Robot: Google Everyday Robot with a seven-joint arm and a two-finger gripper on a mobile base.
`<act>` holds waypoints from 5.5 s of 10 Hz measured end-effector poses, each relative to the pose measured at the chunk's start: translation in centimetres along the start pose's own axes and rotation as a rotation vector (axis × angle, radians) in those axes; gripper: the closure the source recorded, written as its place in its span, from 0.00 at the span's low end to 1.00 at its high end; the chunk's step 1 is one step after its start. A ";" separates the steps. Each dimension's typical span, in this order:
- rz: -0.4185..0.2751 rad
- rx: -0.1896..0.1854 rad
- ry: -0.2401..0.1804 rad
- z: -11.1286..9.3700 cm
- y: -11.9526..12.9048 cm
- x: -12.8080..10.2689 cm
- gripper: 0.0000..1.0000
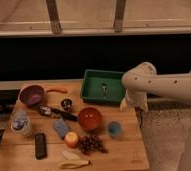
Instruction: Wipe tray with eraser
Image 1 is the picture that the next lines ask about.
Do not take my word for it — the green plastic tray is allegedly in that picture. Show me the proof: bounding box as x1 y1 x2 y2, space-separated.
80 69 125 105

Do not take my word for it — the blue cup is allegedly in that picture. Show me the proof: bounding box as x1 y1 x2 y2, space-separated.
107 121 122 138

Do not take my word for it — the orange red bowl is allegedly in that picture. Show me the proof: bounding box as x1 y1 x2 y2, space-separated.
77 107 102 131

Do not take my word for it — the orange apple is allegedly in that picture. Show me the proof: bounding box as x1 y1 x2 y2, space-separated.
64 131 79 148

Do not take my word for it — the small metal cup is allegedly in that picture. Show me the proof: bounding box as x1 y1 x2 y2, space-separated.
61 99 72 112

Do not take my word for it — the wooden window post left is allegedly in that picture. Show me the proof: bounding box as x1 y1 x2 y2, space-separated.
46 0 61 34

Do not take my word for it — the pale garlic piece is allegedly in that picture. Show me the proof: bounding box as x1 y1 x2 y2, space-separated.
62 151 79 160

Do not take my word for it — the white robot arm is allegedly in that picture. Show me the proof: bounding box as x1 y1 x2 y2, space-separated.
120 62 191 171

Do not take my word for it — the wooden window post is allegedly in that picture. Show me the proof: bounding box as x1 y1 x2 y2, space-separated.
113 0 126 32
46 0 61 34

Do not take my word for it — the wooden window post right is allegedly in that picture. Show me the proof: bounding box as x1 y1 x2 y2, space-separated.
113 0 126 32

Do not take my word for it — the black handled knife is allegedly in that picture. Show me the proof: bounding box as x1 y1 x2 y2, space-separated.
37 105 77 122

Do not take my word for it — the bunch of dark grapes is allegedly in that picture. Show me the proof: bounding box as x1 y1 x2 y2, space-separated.
78 135 108 155

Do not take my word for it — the small metal spoon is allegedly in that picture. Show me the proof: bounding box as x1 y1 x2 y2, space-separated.
101 83 107 98

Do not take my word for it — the purple bowl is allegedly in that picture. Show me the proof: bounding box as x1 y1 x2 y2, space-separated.
19 85 45 107

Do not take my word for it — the black eraser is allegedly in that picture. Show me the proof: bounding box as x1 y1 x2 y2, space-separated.
35 133 47 160

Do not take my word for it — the blue sponge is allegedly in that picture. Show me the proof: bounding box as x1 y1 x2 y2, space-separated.
53 119 70 139

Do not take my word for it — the orange carrot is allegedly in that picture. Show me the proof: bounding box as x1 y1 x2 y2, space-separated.
45 88 68 93

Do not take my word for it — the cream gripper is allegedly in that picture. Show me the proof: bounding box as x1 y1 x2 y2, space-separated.
120 89 148 112

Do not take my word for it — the yellow banana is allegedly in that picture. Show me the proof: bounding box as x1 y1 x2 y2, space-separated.
60 159 90 169

